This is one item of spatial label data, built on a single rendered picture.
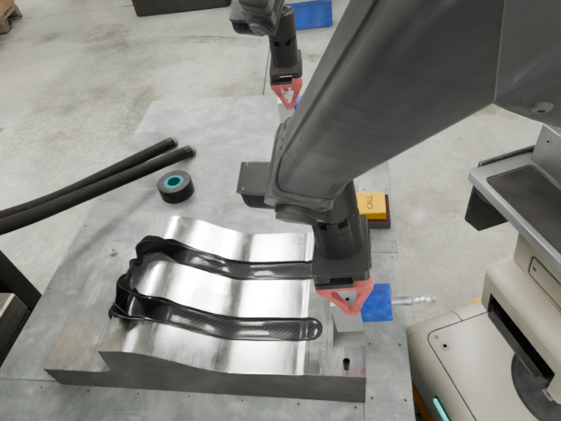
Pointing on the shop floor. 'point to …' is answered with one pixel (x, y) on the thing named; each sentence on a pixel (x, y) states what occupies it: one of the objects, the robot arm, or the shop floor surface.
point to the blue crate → (312, 14)
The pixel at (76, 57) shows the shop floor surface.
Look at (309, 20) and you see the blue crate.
